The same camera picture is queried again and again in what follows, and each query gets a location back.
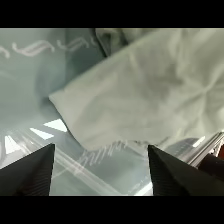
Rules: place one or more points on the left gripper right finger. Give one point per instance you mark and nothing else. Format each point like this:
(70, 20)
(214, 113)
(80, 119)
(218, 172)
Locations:
(176, 180)

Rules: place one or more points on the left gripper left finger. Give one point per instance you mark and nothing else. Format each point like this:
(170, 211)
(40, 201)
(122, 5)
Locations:
(30, 176)

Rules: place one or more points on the pale green T-shirt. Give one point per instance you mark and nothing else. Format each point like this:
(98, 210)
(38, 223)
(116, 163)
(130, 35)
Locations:
(146, 90)

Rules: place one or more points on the silver frame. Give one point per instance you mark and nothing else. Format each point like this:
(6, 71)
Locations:
(210, 146)

